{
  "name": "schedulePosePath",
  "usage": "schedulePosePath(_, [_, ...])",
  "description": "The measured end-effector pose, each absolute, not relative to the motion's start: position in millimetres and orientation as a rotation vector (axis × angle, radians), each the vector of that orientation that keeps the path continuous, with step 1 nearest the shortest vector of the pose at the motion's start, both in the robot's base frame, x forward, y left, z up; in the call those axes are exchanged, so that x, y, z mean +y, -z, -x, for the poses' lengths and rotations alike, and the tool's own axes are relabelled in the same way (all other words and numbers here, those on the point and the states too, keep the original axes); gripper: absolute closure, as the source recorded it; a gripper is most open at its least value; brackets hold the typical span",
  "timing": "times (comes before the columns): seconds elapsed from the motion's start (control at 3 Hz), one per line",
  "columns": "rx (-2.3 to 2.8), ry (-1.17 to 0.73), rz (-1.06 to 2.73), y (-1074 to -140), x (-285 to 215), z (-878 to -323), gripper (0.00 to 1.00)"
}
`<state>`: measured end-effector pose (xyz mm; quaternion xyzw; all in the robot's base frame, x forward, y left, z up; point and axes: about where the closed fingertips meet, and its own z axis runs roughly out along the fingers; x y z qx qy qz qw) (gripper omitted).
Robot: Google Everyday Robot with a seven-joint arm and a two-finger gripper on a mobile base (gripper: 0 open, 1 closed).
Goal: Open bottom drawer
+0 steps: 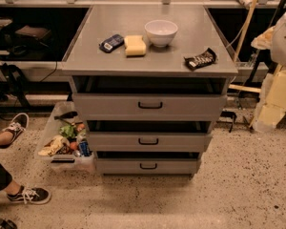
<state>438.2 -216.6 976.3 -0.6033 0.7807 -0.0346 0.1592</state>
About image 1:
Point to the grey drawer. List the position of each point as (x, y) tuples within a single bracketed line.
[(147, 167), (139, 142), (161, 107)]

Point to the beige crumpled snack bag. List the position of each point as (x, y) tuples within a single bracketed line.
[(58, 145)]

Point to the green leafy toy vegetable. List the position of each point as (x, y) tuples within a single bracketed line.
[(67, 131)]

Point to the black white sneaker near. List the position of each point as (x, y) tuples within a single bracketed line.
[(36, 196)]

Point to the blue snack packet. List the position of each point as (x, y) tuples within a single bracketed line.
[(111, 43)]

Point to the grey drawer cabinet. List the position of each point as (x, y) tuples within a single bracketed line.
[(159, 71)]

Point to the black white sneaker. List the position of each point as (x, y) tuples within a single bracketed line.
[(17, 126), (36, 196)]

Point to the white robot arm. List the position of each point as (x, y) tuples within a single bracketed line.
[(274, 40)]

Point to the grey top drawer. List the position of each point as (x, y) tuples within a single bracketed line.
[(161, 107)]

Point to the black white sneaker far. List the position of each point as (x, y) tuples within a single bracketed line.
[(17, 126)]

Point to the black chocolate bar wrapper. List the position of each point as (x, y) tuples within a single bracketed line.
[(202, 60)]

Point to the grey middle drawer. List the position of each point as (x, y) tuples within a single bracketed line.
[(139, 142)]

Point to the blue soda can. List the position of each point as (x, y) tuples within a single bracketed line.
[(84, 148)]

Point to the yellow sponge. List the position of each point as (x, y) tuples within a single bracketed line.
[(134, 45)]

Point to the clear plastic storage bin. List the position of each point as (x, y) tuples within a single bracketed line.
[(64, 113)]

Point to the wooden broom stick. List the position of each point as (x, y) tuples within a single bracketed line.
[(245, 28)]

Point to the white bowl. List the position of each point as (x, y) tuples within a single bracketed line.
[(161, 32)]

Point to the grey bottom drawer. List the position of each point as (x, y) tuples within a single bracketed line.
[(147, 167)]

